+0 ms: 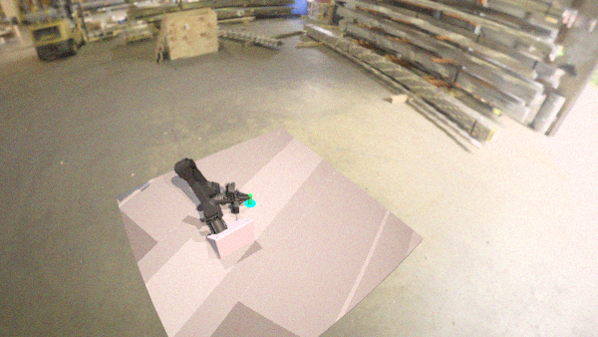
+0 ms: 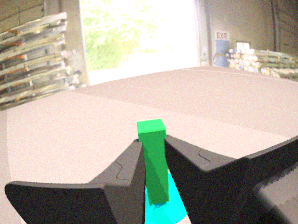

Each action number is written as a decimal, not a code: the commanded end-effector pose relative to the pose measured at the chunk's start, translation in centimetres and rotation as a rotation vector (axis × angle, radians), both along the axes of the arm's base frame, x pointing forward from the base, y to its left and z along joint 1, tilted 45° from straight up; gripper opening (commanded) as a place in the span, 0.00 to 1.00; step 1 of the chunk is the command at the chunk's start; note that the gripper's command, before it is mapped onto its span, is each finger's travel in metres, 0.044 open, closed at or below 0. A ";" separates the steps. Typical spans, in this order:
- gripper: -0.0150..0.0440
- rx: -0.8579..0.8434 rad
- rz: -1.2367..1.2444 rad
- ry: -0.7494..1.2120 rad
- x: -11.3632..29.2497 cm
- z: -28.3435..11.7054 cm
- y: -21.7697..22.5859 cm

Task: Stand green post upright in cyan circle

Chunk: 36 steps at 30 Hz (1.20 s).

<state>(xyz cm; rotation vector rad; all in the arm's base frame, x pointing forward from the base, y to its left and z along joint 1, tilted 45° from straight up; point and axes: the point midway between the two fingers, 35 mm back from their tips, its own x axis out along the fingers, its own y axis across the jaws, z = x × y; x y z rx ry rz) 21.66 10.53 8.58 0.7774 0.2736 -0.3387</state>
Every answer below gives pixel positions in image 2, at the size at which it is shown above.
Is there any cyan circle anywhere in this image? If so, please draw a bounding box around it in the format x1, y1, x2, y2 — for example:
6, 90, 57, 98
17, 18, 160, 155
145, 173, 188, 224

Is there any green rectangular post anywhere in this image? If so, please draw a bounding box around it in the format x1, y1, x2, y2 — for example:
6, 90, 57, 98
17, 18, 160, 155
137, 119, 169, 205

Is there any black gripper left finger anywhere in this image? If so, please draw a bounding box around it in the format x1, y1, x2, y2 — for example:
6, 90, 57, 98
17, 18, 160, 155
4, 139, 146, 224

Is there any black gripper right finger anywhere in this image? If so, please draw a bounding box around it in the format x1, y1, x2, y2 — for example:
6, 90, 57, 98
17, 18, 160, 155
164, 133, 298, 224

